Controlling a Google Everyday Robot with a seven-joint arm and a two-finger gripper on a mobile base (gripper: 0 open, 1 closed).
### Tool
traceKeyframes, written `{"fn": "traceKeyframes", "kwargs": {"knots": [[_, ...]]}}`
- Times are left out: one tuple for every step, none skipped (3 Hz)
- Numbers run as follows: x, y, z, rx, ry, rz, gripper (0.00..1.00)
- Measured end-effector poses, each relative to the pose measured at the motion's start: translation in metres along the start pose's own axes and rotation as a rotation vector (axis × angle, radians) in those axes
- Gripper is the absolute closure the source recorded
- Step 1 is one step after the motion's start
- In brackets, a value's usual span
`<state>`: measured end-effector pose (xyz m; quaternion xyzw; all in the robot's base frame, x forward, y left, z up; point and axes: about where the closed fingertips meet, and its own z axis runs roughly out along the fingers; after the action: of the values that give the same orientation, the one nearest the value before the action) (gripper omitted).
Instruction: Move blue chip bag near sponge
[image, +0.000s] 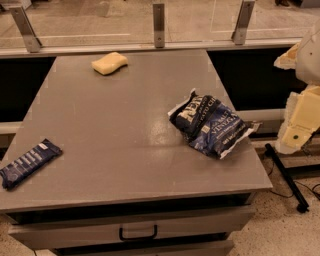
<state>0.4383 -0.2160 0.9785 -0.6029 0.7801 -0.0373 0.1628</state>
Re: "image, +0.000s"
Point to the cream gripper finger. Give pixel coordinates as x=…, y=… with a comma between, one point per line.
x=288, y=59
x=301, y=120

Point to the blue chip bag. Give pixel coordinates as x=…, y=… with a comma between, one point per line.
x=208, y=125

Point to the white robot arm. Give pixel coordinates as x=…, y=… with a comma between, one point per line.
x=308, y=57

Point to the yellow sponge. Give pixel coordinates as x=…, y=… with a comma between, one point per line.
x=109, y=63

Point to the black stand leg bar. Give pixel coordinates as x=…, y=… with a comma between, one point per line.
x=302, y=206

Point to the dark blue snack bar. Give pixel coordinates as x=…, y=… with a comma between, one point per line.
x=24, y=166

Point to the black drawer handle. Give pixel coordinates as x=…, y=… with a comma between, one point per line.
x=138, y=234

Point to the left metal railing bracket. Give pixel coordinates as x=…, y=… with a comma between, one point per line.
x=32, y=43

